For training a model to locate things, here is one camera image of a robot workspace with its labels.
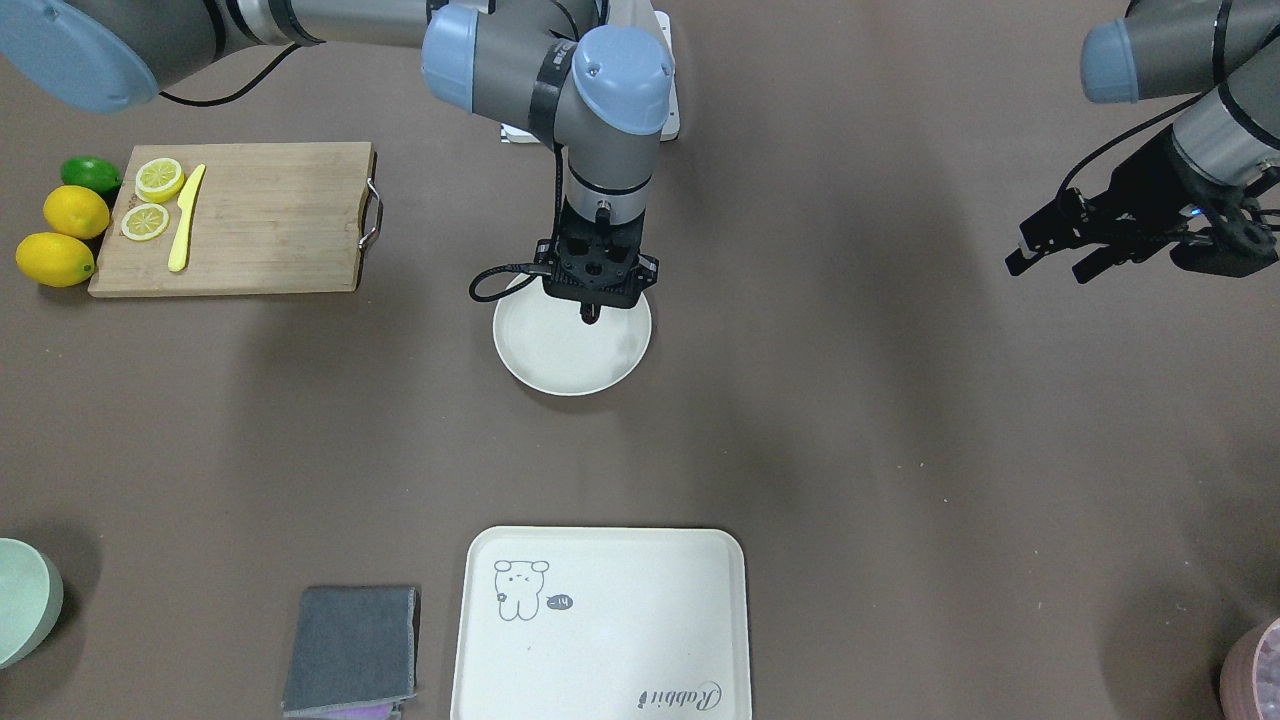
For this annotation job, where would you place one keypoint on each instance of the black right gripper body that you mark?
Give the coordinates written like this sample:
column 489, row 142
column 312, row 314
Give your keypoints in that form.
column 648, row 267

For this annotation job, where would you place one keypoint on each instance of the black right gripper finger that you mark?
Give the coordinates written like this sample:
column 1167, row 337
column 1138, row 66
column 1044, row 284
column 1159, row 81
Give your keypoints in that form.
column 589, row 312

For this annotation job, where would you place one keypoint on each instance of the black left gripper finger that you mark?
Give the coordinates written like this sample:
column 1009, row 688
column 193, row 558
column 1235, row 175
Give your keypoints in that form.
column 1106, row 256
column 1044, row 232

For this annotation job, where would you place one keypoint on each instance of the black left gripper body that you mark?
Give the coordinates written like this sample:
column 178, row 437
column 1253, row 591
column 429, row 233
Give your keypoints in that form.
column 1150, row 195

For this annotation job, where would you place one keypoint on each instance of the cream round plate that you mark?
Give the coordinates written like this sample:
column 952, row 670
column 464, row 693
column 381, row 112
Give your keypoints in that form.
column 544, row 344

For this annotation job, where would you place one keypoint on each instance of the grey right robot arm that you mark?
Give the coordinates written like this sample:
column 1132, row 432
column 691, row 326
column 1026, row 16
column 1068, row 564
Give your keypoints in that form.
column 507, row 61

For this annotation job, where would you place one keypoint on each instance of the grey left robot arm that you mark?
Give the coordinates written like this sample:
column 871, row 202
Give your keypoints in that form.
column 1222, row 57

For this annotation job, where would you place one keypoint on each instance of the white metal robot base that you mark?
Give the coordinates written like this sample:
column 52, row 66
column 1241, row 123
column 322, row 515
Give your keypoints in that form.
column 624, row 70

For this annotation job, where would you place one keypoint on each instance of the cream rabbit tray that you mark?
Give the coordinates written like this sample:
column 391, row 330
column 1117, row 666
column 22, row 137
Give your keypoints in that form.
column 603, row 623

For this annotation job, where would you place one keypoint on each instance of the wooden cutting board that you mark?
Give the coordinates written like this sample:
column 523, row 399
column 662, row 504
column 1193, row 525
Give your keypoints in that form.
column 269, row 218

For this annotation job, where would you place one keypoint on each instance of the grey folded cloth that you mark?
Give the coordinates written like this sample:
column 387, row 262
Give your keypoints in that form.
column 354, row 653

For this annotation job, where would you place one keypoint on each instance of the yellow plastic knife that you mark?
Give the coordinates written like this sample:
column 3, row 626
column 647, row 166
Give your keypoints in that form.
column 186, row 201

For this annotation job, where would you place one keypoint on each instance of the upper lemon slice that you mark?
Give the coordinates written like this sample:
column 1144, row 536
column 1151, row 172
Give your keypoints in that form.
column 159, row 180

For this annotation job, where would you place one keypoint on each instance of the lemon slice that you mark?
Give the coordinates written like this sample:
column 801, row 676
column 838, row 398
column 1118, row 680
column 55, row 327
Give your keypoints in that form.
column 159, row 180
column 145, row 222

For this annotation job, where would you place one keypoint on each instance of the lower lemon slice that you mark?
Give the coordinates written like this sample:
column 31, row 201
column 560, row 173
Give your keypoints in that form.
column 145, row 222

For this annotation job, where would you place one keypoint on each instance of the pink container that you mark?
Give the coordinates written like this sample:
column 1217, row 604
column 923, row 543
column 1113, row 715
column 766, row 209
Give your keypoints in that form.
column 1249, row 679

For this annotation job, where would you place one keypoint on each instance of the green lime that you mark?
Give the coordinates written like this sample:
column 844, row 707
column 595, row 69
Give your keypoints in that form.
column 96, row 174

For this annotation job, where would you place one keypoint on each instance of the upper yellow lemon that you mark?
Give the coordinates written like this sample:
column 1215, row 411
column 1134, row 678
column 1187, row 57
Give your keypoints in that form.
column 76, row 211

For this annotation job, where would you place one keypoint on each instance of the yellow lemon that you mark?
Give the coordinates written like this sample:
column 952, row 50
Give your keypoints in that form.
column 55, row 259
column 76, row 211

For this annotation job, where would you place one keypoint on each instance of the lower yellow lemon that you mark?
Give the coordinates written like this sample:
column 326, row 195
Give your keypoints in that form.
column 55, row 259

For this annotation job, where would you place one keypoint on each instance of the light green bowl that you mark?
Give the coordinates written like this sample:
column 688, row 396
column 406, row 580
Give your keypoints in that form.
column 32, row 593

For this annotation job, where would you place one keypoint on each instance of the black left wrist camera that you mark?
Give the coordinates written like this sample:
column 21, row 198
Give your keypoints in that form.
column 1237, row 241

